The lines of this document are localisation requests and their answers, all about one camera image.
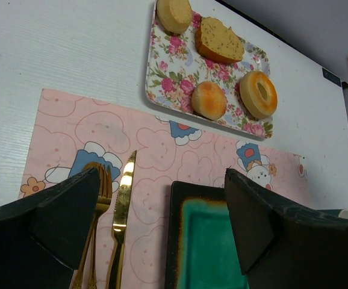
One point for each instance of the gold knife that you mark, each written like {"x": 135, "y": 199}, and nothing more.
{"x": 120, "y": 218}

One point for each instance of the orange ring doughnut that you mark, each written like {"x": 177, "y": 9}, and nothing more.
{"x": 258, "y": 94}

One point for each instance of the seeded bread slice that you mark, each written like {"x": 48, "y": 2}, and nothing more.
{"x": 217, "y": 43}

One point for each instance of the teal square plate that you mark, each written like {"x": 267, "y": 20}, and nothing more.
{"x": 201, "y": 250}

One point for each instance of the floral serving tray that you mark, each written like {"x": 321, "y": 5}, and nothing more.
{"x": 175, "y": 68}

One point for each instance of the right corner label sticker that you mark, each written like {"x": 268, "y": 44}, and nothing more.
{"x": 331, "y": 77}

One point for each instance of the small golden bun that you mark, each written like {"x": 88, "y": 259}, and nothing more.
{"x": 209, "y": 100}

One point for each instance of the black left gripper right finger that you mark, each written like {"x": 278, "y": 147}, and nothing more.
{"x": 281, "y": 243}

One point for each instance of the pink bunny placemat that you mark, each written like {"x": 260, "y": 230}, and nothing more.
{"x": 71, "y": 131}

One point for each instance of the gold fork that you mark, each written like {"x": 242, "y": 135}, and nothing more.
{"x": 102, "y": 205}

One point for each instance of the round pale bun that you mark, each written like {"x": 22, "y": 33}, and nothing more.
{"x": 175, "y": 15}

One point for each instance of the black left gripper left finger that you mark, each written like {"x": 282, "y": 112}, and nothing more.
{"x": 42, "y": 236}

